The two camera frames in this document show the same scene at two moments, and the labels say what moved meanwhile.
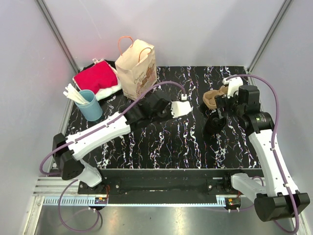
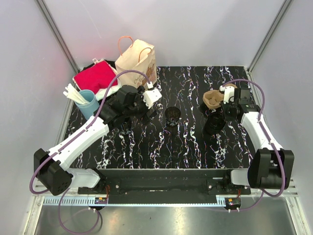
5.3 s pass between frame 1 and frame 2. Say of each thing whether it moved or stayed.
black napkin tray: stayed
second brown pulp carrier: stayed
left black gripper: moved
